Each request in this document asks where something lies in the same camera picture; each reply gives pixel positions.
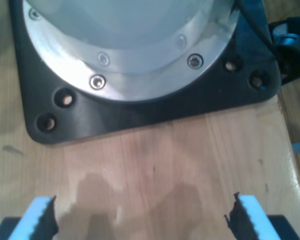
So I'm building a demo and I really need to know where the black caster wheel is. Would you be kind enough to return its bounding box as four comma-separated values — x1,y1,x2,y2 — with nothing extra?
267,16,300,87

